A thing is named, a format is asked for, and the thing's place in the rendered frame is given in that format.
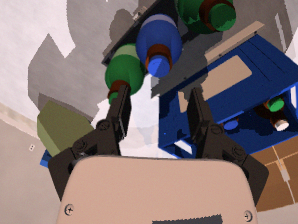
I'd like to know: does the brown glass bottle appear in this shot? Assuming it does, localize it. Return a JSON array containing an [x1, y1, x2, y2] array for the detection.
[[253, 97, 289, 131]]

